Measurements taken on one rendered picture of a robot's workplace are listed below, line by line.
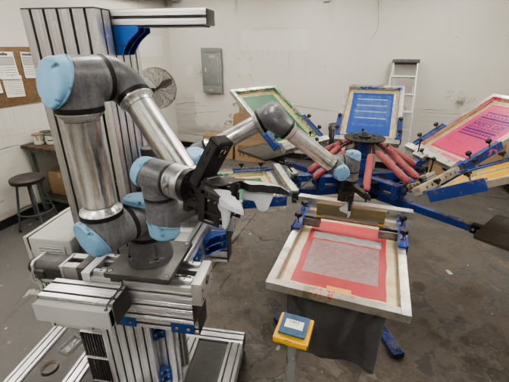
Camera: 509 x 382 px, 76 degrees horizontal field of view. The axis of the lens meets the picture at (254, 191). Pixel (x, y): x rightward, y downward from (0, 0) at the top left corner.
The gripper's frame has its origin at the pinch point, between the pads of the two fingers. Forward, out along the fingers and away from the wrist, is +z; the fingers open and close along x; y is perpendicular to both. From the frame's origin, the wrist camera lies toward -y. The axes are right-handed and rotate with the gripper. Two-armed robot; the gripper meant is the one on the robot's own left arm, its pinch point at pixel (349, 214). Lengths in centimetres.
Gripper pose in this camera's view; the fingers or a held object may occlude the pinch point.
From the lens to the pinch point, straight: 185.6
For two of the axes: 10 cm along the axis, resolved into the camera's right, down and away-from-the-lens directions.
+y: -9.4, -1.4, 3.1
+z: -0.1, 9.2, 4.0
